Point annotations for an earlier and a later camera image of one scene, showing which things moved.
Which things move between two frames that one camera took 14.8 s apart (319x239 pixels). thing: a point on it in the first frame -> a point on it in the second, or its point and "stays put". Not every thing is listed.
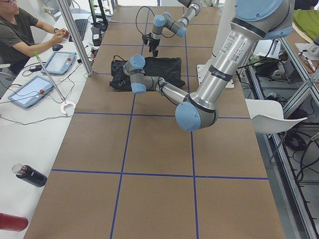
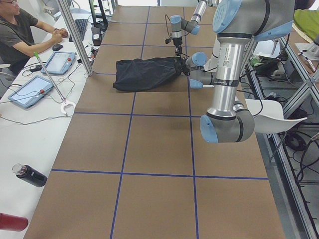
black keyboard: [81, 25] stays put
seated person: [17, 44] stays put
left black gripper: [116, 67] -> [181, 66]
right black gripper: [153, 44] -> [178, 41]
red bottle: [13, 222] stays put
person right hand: [60, 34] stays put
